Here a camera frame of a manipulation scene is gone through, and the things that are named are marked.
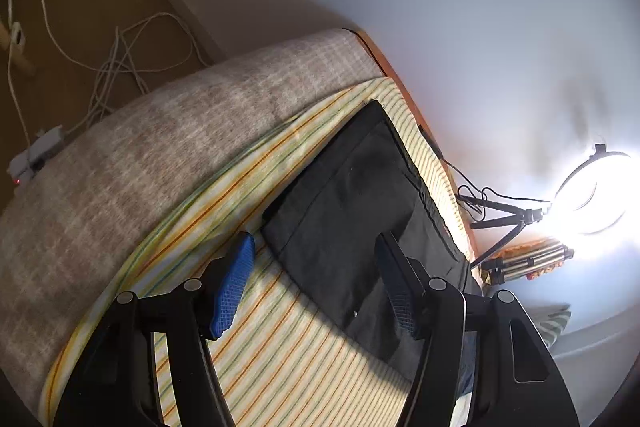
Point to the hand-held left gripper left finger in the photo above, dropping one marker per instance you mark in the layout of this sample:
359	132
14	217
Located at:
231	287

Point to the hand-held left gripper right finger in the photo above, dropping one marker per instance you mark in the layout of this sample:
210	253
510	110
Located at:
400	292

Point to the black pants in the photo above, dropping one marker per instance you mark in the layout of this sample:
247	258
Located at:
370	227

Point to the striped yellow bed sheet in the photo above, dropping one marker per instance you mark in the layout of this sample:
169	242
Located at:
280	307

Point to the black tripod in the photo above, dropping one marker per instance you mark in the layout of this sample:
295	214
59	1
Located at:
502	217

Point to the silver folded tripod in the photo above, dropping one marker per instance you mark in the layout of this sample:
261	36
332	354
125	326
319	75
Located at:
530	263

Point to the striped green cloth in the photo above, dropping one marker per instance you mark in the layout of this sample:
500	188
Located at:
552	322

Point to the grey checked blanket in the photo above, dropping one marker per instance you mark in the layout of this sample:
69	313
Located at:
150	137

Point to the white power strip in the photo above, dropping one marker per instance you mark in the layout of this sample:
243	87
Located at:
37	153

